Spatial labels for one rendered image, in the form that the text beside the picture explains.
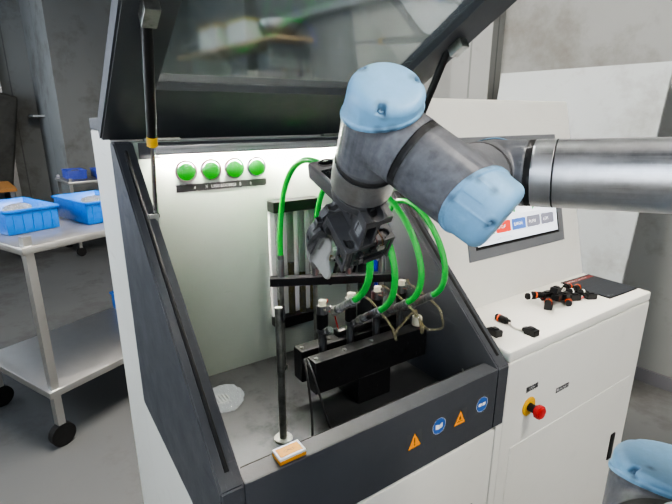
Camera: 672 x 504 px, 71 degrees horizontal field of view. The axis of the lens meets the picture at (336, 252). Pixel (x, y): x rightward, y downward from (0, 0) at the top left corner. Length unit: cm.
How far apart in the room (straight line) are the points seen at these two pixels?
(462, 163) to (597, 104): 256
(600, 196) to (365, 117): 25
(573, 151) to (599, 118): 242
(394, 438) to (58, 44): 633
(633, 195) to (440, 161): 20
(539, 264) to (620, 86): 154
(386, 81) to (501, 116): 109
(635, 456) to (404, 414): 44
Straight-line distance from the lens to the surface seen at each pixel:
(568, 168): 54
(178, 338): 88
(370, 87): 45
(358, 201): 53
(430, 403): 102
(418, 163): 44
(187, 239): 120
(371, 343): 115
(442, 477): 118
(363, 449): 95
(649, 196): 54
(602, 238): 289
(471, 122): 142
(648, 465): 67
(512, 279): 152
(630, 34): 317
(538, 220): 162
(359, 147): 46
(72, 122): 678
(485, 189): 43
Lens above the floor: 151
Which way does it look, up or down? 16 degrees down
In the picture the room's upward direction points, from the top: straight up
